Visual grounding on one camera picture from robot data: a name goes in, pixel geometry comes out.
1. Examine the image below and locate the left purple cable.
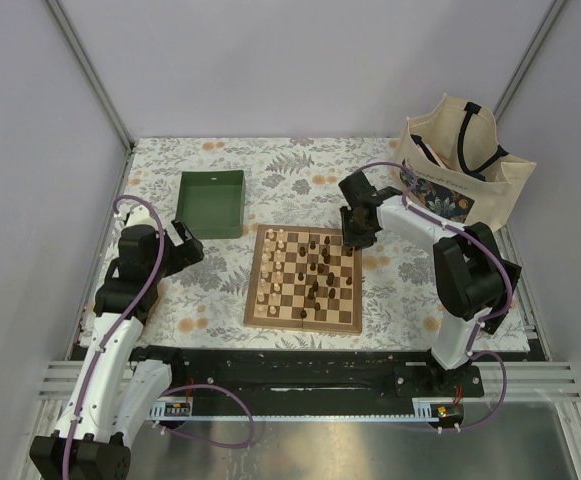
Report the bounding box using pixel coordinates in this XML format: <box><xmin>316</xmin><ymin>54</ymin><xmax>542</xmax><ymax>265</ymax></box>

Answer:
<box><xmin>62</xmin><ymin>196</ymin><xmax>256</xmax><ymax>480</ymax></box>

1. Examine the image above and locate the beige floral tote bag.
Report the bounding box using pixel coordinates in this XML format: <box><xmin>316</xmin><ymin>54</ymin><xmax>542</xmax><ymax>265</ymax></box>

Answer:
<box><xmin>392</xmin><ymin>94</ymin><xmax>536</xmax><ymax>232</ymax></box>

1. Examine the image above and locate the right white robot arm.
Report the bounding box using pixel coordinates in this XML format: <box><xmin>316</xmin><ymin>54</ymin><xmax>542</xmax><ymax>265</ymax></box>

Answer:
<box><xmin>339</xmin><ymin>171</ymin><xmax>518</xmax><ymax>396</ymax></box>

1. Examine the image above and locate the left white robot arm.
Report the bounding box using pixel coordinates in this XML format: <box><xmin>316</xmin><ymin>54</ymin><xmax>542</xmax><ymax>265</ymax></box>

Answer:
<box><xmin>29</xmin><ymin>206</ymin><xmax>204</xmax><ymax>479</ymax></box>

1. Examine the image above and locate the green rectangular tray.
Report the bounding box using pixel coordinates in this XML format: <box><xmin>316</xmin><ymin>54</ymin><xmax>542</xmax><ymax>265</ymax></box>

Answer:
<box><xmin>175</xmin><ymin>170</ymin><xmax>245</xmax><ymax>240</ymax></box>

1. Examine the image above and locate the wooden chess board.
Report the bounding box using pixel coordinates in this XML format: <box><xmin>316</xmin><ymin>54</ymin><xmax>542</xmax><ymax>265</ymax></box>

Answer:
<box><xmin>244</xmin><ymin>225</ymin><xmax>363</xmax><ymax>335</ymax></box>

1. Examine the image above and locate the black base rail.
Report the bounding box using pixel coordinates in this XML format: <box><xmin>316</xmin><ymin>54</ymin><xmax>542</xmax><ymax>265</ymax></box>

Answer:
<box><xmin>130</xmin><ymin>346</ymin><xmax>484</xmax><ymax>417</ymax></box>

